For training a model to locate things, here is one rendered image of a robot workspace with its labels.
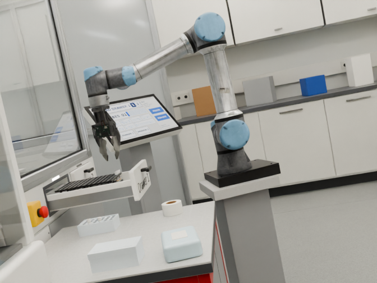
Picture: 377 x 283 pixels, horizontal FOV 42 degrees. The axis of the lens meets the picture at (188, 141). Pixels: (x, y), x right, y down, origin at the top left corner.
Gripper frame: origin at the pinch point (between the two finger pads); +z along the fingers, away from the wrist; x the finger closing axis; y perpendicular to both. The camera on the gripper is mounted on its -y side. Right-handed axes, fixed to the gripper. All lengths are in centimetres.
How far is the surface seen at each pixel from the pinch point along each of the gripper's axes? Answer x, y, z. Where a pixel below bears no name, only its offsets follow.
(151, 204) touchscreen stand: -5, -89, 40
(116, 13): -16, -161, -84
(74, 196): -12.3, 17.2, 10.3
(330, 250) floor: 96, -120, 96
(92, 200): -6.0, 17.2, 12.7
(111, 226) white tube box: 3.6, 32.8, 19.6
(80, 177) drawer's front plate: -20.8, -19.8, 8.3
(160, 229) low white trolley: 21, 40, 21
